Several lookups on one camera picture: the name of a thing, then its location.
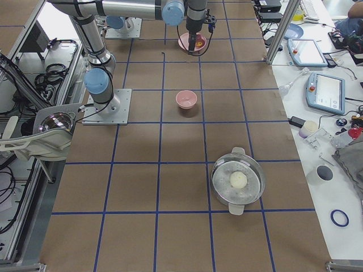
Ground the blue plate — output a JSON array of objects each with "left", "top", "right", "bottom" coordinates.
[{"left": 284, "top": 23, "right": 304, "bottom": 40}]

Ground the pink plate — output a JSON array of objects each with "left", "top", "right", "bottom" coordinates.
[{"left": 178, "top": 32, "right": 208, "bottom": 54}]

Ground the upper blue teach pendant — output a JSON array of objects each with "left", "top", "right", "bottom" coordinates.
[{"left": 287, "top": 39, "right": 328, "bottom": 67}]

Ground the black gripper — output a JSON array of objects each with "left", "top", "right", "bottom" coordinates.
[{"left": 186, "top": 17, "right": 216, "bottom": 53}]

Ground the pink bowl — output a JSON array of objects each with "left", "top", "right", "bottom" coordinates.
[{"left": 175, "top": 90, "right": 197, "bottom": 109}]

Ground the lower blue teach pendant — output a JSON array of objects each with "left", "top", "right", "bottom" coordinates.
[{"left": 305, "top": 73, "right": 345, "bottom": 115}]

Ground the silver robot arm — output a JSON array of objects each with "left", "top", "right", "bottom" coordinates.
[
  {"left": 186, "top": 0, "right": 217, "bottom": 54},
  {"left": 51, "top": 1, "right": 206, "bottom": 122}
]

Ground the blue rubber ring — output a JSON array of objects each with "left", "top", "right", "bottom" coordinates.
[{"left": 330, "top": 209, "right": 349, "bottom": 228}]

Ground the white paper cup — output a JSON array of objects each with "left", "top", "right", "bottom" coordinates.
[{"left": 306, "top": 164, "right": 334, "bottom": 185}]

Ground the grey cloth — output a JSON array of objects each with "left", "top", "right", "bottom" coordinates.
[{"left": 332, "top": 141, "right": 363, "bottom": 201}]

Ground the steel steamer pot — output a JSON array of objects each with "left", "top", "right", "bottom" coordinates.
[{"left": 210, "top": 147, "right": 266, "bottom": 215}]

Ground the blue teach pendant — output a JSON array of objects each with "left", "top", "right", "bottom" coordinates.
[
  {"left": 305, "top": 73, "right": 345, "bottom": 115},
  {"left": 287, "top": 39, "right": 328, "bottom": 67}
]

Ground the white steamed bun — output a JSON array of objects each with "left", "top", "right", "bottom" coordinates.
[{"left": 230, "top": 171, "right": 247, "bottom": 189}]

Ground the aluminium frame post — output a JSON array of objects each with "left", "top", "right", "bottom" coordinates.
[{"left": 265, "top": 0, "right": 300, "bottom": 65}]

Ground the black power adapter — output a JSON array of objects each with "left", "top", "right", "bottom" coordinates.
[{"left": 288, "top": 116, "right": 306, "bottom": 128}]

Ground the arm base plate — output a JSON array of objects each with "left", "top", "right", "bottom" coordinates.
[
  {"left": 105, "top": 16, "right": 142, "bottom": 40},
  {"left": 81, "top": 88, "right": 132, "bottom": 125}
]

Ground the steel mixing bowl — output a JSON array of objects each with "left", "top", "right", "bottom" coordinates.
[{"left": 38, "top": 112, "right": 74, "bottom": 132}]

